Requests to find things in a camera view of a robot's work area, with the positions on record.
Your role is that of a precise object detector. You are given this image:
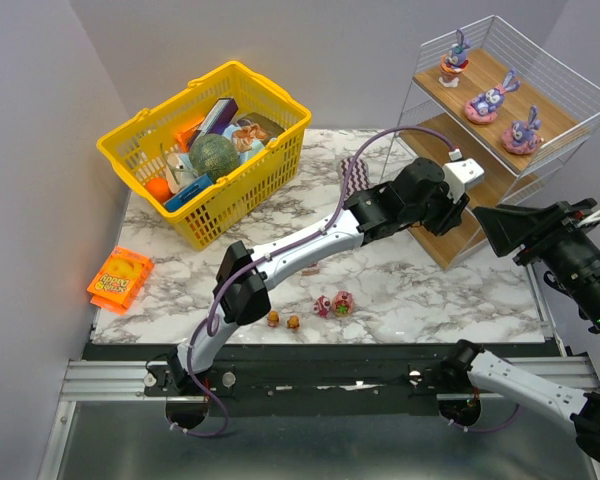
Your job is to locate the purple bunny donut toy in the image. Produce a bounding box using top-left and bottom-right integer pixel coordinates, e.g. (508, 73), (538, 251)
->
(501, 105), (544, 156)

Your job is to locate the pink strawberry donut toy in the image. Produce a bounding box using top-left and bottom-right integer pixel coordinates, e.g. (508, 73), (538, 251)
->
(331, 291), (354, 317)

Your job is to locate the small purple bunny toy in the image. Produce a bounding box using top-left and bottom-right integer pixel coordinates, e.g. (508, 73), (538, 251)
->
(439, 29), (471, 88)

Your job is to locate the orange bear toy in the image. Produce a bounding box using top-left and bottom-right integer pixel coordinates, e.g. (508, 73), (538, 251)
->
(267, 310), (280, 328)
(287, 315), (300, 331)

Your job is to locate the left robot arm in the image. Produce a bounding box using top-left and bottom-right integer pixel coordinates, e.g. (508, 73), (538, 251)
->
(167, 157), (484, 392)

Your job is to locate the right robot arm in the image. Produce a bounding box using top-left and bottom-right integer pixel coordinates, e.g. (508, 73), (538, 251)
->
(436, 199), (600, 464)

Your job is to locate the purple wavy striped sponge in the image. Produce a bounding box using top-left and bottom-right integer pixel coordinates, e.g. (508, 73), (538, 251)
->
(336, 157), (371, 200)

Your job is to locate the strawberry cake toy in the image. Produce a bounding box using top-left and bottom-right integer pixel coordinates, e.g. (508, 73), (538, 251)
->
(301, 267), (320, 276)

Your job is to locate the red white clown toy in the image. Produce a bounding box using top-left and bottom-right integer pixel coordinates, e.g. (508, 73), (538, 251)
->
(313, 295), (331, 318)

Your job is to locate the chips bag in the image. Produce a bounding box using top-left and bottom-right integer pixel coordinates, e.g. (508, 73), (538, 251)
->
(222, 112), (285, 164)

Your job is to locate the green netted melon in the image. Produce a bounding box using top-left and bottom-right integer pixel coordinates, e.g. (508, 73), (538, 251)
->
(189, 134), (240, 183)

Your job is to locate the purple box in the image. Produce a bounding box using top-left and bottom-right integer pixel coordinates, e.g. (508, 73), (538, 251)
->
(187, 97), (238, 147)

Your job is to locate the white bag in basket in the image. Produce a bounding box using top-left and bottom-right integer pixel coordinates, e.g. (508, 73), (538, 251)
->
(162, 152), (198, 194)

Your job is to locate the orange candy box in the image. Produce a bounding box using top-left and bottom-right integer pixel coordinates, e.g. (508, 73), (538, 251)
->
(174, 116), (204, 152)

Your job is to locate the blue box in basket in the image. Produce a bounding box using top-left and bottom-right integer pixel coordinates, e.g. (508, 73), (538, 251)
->
(164, 174), (213, 212)

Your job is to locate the orange ball in basket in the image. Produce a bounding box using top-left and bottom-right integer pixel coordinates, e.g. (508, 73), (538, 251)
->
(145, 177), (173, 204)

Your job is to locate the yellow plastic basket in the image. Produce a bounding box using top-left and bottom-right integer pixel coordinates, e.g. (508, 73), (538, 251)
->
(96, 60), (313, 251)

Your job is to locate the orange scrub daddy box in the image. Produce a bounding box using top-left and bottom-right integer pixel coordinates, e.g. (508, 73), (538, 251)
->
(87, 246), (154, 315)

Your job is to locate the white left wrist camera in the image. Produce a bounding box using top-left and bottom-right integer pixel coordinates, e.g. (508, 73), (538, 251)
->
(442, 158), (485, 203)

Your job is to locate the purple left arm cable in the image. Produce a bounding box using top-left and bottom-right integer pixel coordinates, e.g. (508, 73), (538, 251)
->
(184, 125), (464, 437)

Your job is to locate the white wire wooden shelf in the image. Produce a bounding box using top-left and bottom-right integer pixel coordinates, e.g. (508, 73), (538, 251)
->
(398, 15), (600, 269)

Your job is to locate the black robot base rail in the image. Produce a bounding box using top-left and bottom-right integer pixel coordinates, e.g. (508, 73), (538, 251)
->
(143, 344), (486, 434)

